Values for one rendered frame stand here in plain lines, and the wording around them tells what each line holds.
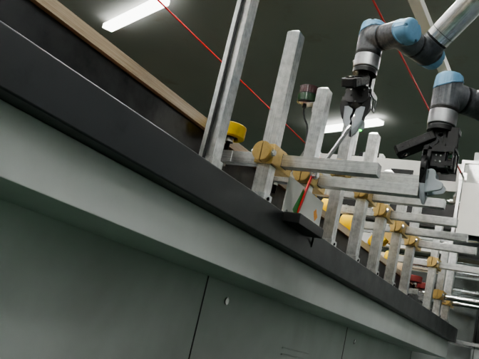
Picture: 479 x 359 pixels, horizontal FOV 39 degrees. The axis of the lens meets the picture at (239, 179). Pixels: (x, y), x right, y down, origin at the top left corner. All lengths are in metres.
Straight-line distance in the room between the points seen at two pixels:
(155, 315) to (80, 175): 0.66
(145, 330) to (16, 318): 0.42
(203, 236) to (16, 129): 0.56
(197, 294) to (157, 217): 0.58
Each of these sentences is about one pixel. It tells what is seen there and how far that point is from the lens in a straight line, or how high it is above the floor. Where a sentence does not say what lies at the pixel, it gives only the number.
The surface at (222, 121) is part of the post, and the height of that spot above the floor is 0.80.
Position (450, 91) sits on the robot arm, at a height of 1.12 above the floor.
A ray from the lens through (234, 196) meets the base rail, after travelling 1.43.
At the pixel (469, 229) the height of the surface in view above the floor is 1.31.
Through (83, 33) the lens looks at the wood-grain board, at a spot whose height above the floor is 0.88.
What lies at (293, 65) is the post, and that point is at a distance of 1.70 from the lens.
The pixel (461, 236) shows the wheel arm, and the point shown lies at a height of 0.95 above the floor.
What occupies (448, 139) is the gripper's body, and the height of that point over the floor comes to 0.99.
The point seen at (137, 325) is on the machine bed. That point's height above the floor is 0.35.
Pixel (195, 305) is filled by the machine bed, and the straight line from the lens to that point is 1.82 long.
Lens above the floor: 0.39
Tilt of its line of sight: 13 degrees up
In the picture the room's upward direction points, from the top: 13 degrees clockwise
